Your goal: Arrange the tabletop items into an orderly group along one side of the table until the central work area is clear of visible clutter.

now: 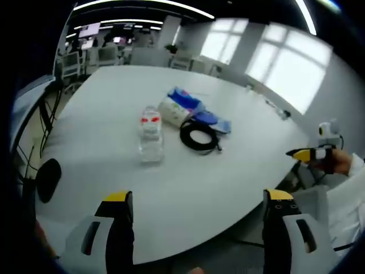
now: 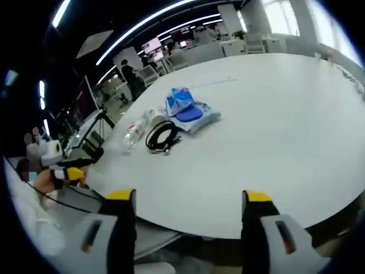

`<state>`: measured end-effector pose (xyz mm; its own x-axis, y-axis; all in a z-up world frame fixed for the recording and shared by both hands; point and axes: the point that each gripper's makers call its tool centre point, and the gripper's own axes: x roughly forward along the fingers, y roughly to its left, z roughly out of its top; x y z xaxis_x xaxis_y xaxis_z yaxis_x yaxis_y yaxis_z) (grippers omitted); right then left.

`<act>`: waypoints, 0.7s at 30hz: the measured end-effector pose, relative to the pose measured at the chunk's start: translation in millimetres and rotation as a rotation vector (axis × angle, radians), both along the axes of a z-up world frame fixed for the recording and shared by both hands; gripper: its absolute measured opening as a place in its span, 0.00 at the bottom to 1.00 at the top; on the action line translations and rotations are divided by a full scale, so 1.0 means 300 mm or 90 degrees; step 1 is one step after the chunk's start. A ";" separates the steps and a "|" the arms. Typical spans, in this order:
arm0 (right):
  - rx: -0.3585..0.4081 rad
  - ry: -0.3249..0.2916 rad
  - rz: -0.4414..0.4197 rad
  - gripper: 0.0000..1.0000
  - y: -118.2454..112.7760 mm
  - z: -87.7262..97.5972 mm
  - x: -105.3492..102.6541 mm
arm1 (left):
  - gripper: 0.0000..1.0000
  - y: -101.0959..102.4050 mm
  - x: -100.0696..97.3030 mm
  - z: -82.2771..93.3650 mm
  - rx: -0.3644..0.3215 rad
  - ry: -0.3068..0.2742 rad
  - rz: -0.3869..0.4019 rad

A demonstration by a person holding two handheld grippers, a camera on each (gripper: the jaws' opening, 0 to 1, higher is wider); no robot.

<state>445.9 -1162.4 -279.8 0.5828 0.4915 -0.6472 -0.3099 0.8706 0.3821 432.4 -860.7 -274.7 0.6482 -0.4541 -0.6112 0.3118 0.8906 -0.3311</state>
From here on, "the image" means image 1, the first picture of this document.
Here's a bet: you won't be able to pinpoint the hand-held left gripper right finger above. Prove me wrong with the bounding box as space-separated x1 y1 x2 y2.
262 188 336 274

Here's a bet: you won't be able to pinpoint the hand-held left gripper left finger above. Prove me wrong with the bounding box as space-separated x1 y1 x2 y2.
64 190 135 274

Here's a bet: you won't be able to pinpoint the blue plastic bag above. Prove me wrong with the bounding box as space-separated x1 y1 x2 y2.
167 86 232 135

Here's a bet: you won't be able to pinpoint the clear plastic bottle pack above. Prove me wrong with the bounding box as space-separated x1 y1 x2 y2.
138 105 166 167

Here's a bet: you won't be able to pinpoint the black cable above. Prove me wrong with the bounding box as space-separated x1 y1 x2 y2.
179 118 225 156

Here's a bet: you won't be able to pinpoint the white printed packet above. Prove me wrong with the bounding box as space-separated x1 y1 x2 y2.
157 95 200 127

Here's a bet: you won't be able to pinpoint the person's right hand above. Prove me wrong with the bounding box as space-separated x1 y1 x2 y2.
315 148 355 176

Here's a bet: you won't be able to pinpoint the white table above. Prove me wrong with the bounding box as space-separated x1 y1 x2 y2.
34 65 312 266

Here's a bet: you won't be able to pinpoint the large window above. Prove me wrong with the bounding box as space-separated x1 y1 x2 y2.
245 25 334 115

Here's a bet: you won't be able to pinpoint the short ceiling light strip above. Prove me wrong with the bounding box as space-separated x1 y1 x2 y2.
294 0 318 36

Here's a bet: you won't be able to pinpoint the small window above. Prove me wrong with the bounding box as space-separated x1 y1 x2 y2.
199 19 249 66

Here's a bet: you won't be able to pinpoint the white office chair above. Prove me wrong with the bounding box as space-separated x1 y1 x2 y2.
60 52 86 79

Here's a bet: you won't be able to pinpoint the long ceiling light strip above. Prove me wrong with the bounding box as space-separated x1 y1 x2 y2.
72 2 215 20

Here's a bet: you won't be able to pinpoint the hanging black cables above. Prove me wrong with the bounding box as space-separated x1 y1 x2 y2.
38 81 64 159

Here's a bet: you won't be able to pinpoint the wall screen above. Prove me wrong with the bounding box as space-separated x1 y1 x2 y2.
78 23 101 38

